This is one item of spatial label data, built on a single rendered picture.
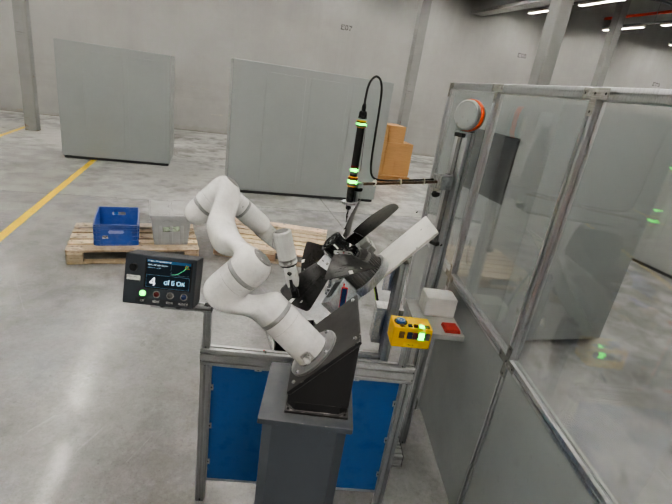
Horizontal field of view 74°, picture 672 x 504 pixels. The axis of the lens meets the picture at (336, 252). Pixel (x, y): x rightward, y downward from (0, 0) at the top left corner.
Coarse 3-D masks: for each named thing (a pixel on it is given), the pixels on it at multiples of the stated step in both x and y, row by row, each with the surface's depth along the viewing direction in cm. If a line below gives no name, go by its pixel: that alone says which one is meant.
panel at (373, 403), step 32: (224, 384) 189; (256, 384) 190; (384, 384) 192; (224, 416) 196; (256, 416) 196; (384, 416) 199; (224, 448) 202; (256, 448) 203; (352, 448) 205; (384, 448) 206; (224, 480) 209; (352, 480) 212
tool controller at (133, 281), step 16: (128, 256) 163; (144, 256) 163; (160, 256) 164; (176, 256) 168; (192, 256) 173; (128, 272) 164; (144, 272) 164; (160, 272) 164; (176, 272) 165; (192, 272) 165; (128, 288) 164; (144, 288) 165; (160, 288) 165; (176, 288) 165; (192, 288) 166; (160, 304) 166; (176, 304) 166; (192, 304) 167
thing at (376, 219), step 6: (390, 204) 200; (396, 204) 209; (378, 210) 198; (384, 210) 205; (390, 210) 210; (396, 210) 216; (372, 216) 203; (378, 216) 208; (384, 216) 212; (366, 222) 207; (372, 222) 210; (378, 222) 214; (360, 228) 210; (366, 228) 213; (372, 228) 216; (360, 234) 215; (366, 234) 217
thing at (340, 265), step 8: (336, 256) 202; (344, 256) 202; (352, 256) 203; (336, 264) 194; (344, 264) 193; (352, 264) 193; (360, 264) 193; (368, 264) 193; (328, 272) 190; (336, 272) 188; (344, 272) 187
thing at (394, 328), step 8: (392, 320) 182; (408, 320) 183; (416, 320) 184; (424, 320) 185; (392, 328) 180; (400, 328) 177; (408, 328) 177; (416, 328) 178; (424, 328) 179; (392, 336) 179; (424, 336) 179; (392, 344) 180; (400, 344) 180; (408, 344) 180; (416, 344) 180; (424, 344) 180
